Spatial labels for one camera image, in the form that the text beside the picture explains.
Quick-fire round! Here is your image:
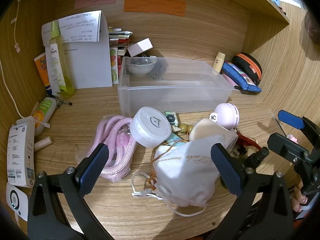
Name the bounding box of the thin black stick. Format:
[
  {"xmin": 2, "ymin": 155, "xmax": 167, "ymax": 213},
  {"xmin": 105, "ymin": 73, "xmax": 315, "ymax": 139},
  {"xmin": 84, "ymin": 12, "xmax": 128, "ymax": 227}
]
[{"xmin": 275, "ymin": 117, "xmax": 285, "ymax": 137}]

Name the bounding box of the black metal tool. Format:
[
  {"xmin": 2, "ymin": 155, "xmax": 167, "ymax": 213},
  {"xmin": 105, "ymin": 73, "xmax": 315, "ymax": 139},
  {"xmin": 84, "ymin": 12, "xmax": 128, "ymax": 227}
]
[{"xmin": 45, "ymin": 92, "xmax": 73, "ymax": 107}]

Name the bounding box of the beaded charm with brown cord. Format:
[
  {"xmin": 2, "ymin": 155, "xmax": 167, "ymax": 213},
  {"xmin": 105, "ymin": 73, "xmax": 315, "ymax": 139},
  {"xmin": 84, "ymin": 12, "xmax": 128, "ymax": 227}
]
[{"xmin": 151, "ymin": 123, "xmax": 195, "ymax": 192}]

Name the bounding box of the white folded paper sheet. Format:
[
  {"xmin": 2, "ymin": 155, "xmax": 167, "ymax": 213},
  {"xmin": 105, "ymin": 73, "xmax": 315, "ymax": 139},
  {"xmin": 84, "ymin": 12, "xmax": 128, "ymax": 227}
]
[{"xmin": 41, "ymin": 10, "xmax": 113, "ymax": 90}]

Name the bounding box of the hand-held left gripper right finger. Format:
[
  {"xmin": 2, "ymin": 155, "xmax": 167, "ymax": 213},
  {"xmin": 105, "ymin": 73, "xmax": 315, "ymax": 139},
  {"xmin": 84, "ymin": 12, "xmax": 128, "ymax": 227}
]
[{"xmin": 205, "ymin": 142, "xmax": 294, "ymax": 240}]

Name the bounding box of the white portable router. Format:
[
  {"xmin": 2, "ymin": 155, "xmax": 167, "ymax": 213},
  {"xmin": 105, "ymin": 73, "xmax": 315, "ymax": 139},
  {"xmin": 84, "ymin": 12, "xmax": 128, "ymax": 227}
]
[{"xmin": 5, "ymin": 182, "xmax": 28, "ymax": 222}]

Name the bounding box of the teal packet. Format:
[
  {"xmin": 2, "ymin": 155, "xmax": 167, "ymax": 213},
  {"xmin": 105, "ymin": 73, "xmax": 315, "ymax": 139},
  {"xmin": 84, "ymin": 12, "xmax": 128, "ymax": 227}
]
[{"xmin": 165, "ymin": 132, "xmax": 185, "ymax": 147}]

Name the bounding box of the cream rounded soap box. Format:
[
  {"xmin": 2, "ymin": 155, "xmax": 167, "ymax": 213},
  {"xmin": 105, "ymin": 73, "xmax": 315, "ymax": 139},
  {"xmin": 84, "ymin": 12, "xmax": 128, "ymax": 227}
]
[{"xmin": 189, "ymin": 118, "xmax": 230, "ymax": 143}]

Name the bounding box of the blue zip pouch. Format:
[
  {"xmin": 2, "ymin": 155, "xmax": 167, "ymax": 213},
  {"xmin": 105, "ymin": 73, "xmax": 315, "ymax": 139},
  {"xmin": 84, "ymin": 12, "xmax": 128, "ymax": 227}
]
[{"xmin": 221, "ymin": 61, "xmax": 262, "ymax": 95}]

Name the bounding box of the dark brown round object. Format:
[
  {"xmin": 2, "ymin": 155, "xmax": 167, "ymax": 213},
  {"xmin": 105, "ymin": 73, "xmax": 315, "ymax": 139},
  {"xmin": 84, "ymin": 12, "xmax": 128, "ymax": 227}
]
[{"xmin": 304, "ymin": 11, "xmax": 320, "ymax": 44}]

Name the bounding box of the wooden shelf board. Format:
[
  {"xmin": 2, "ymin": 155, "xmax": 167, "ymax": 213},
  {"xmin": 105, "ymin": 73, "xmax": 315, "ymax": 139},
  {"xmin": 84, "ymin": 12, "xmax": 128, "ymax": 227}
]
[{"xmin": 240, "ymin": 0, "xmax": 290, "ymax": 25}]

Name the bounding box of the orange sticky note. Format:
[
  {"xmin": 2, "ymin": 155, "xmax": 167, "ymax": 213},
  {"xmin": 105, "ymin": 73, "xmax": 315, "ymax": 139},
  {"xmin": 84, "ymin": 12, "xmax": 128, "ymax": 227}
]
[{"xmin": 123, "ymin": 0, "xmax": 187, "ymax": 17}]

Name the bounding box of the pink flat case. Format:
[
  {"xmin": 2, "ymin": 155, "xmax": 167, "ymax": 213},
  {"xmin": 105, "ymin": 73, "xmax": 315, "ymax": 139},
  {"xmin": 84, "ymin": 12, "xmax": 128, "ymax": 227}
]
[{"xmin": 222, "ymin": 72, "xmax": 241, "ymax": 88}]

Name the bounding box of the clear small gear box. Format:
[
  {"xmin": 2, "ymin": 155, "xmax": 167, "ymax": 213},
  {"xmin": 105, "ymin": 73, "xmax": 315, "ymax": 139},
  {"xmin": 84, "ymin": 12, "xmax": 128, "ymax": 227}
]
[{"xmin": 164, "ymin": 111, "xmax": 178, "ymax": 127}]

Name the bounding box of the small bottle orange-green label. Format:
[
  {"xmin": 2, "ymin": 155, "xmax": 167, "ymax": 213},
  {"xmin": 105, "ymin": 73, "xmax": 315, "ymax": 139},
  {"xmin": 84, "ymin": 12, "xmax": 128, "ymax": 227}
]
[{"xmin": 31, "ymin": 97, "xmax": 57, "ymax": 136}]

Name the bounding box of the stack of paper packets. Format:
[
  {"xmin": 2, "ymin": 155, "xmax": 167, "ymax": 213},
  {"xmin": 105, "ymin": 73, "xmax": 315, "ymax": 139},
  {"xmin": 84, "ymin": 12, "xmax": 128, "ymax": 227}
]
[{"xmin": 108, "ymin": 26, "xmax": 133, "ymax": 55}]

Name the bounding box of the wooden desktop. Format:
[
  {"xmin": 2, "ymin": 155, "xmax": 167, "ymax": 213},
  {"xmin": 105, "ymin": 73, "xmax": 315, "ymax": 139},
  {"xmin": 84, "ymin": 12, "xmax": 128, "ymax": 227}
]
[{"xmin": 15, "ymin": 55, "xmax": 310, "ymax": 240}]

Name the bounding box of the cream lotion bottle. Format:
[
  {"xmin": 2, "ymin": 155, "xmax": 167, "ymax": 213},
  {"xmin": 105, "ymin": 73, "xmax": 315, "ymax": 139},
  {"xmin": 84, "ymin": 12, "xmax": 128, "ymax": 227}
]
[{"xmin": 212, "ymin": 52, "xmax": 226, "ymax": 76}]

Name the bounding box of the red fabric pouch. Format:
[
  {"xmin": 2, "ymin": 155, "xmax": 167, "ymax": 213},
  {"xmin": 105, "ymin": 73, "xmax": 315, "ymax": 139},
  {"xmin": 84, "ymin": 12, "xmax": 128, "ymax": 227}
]
[{"xmin": 234, "ymin": 130, "xmax": 259, "ymax": 153}]

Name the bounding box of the black orange round case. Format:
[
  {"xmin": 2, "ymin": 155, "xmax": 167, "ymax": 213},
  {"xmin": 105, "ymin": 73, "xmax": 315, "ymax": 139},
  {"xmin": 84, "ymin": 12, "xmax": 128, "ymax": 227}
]
[{"xmin": 231, "ymin": 52, "xmax": 263, "ymax": 85}]

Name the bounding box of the lilac round timer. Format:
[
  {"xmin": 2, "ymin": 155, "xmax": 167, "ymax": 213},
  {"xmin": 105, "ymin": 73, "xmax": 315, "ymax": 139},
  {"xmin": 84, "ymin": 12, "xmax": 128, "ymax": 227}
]
[{"xmin": 208, "ymin": 103, "xmax": 240, "ymax": 130}]

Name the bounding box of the white wall cord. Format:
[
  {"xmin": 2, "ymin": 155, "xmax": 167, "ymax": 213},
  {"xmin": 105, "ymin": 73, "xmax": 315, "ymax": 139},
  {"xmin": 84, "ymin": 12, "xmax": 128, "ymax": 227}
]
[{"xmin": 0, "ymin": 0, "xmax": 28, "ymax": 119}]

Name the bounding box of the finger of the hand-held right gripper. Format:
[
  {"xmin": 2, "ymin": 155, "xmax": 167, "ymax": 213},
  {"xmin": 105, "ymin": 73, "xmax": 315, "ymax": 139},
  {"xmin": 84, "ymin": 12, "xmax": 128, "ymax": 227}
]
[
  {"xmin": 267, "ymin": 132, "xmax": 313, "ymax": 170},
  {"xmin": 277, "ymin": 109, "xmax": 320, "ymax": 150}
]

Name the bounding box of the small white box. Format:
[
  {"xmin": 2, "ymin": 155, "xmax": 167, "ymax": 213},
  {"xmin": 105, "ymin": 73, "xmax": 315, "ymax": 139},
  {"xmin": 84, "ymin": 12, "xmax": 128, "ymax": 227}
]
[{"xmin": 127, "ymin": 38, "xmax": 153, "ymax": 57}]

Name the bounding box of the yellow-green spray bottle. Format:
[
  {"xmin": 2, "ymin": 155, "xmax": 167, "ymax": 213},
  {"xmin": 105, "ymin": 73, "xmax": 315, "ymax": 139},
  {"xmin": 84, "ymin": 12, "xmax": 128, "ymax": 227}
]
[{"xmin": 49, "ymin": 20, "xmax": 76, "ymax": 98}]

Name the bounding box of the pink rope lanyard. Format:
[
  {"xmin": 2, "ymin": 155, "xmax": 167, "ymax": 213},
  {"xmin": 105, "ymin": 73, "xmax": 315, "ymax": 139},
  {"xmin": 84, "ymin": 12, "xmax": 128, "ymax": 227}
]
[{"xmin": 86, "ymin": 115, "xmax": 137, "ymax": 183}]

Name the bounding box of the white labelled power adapter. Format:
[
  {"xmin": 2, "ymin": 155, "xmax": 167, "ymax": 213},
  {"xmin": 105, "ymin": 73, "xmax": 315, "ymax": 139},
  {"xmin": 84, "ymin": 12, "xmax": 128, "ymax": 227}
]
[{"xmin": 7, "ymin": 119, "xmax": 35, "ymax": 188}]

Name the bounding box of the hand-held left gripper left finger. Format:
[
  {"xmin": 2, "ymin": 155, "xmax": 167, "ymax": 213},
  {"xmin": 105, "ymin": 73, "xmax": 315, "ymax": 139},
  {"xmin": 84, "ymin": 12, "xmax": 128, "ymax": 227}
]
[{"xmin": 27, "ymin": 143, "xmax": 115, "ymax": 240}]

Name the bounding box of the white ceramic bowl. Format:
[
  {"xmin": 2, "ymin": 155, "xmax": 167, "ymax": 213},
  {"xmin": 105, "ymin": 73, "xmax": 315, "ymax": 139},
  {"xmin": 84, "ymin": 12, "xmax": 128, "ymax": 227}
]
[{"xmin": 125, "ymin": 57, "xmax": 158, "ymax": 77}]

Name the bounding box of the clear plastic storage box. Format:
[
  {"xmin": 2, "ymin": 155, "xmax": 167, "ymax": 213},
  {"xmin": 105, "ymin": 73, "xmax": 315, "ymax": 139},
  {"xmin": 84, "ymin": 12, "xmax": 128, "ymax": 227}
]
[{"xmin": 117, "ymin": 56, "xmax": 236, "ymax": 117}]

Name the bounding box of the white drawstring pouch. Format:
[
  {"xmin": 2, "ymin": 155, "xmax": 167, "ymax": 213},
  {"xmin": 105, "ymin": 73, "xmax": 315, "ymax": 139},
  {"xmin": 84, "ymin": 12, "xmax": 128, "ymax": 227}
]
[{"xmin": 131, "ymin": 134, "xmax": 239, "ymax": 217}]

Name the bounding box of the white paper tag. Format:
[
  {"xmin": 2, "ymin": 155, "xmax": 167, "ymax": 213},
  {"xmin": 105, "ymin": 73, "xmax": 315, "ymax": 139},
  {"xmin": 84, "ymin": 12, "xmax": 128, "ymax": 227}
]
[{"xmin": 32, "ymin": 119, "xmax": 50, "ymax": 130}]

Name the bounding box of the person's right hand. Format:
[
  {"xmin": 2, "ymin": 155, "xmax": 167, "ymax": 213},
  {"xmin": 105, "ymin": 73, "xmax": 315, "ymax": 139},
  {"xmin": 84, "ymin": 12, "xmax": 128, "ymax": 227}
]
[{"xmin": 291, "ymin": 181, "xmax": 313, "ymax": 213}]

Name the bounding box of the orange sunscreen tube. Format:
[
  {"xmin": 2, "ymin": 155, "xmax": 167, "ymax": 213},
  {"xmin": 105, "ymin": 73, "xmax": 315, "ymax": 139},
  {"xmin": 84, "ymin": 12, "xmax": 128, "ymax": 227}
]
[{"xmin": 34, "ymin": 52, "xmax": 53, "ymax": 92}]

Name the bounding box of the white round lidded container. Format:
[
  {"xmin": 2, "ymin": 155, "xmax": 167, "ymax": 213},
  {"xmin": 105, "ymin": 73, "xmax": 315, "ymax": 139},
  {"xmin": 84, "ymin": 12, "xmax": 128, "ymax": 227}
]
[{"xmin": 129, "ymin": 107, "xmax": 172, "ymax": 148}]

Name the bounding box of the fruit print card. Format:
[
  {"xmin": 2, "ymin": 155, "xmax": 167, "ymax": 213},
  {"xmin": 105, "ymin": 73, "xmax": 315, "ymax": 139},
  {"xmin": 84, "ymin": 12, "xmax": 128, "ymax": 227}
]
[{"xmin": 109, "ymin": 47, "xmax": 120, "ymax": 84}]

